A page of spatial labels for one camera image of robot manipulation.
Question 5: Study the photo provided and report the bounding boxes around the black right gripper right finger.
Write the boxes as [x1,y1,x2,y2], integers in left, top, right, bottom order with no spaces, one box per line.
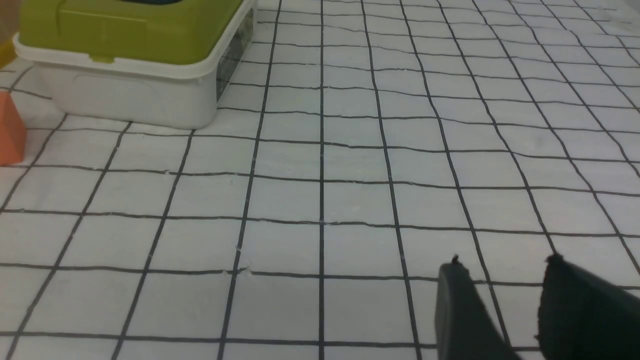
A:
[537,254,640,360]

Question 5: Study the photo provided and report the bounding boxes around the orange foam cube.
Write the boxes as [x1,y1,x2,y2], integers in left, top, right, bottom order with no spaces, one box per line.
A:
[0,91,27,166]

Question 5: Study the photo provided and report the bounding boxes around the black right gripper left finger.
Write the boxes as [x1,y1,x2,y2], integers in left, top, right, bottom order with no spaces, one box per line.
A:
[434,255,520,360]

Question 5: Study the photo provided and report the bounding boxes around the white black grid tablecloth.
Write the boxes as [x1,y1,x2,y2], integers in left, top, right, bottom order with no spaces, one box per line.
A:
[1,0,640,360]

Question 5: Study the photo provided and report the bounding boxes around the green lid white plastic box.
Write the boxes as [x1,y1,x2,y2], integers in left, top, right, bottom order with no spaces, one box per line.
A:
[13,0,258,130]

